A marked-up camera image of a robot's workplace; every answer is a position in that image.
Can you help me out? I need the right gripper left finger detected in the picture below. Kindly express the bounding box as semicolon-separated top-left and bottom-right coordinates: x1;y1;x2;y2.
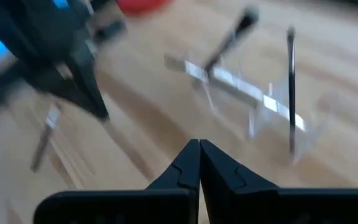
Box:
32;139;201;224

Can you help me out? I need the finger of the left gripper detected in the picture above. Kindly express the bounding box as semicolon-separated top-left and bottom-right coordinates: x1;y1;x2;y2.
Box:
68;51;110;121

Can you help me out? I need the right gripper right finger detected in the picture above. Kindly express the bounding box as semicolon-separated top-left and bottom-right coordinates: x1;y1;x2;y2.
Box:
200;139;358;224

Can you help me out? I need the red desk lamp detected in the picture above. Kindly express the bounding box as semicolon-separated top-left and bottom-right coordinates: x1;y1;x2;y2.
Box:
116;0;173;16

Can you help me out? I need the thin black makeup brush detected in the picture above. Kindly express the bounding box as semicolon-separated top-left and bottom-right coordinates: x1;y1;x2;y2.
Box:
203;6;260;75
29;101;63;174
286;26;298;156

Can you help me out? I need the clear acrylic organizer box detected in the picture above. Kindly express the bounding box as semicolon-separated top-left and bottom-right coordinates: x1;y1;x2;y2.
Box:
163;40;332;162

